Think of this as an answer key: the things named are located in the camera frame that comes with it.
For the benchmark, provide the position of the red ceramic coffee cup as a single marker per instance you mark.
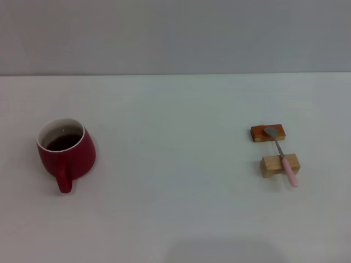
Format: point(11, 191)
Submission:
point(79, 159)

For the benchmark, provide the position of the dark orange wooden block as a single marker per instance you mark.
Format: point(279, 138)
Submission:
point(257, 132)

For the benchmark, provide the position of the light wooden notched block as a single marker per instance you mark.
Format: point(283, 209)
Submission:
point(271, 164)

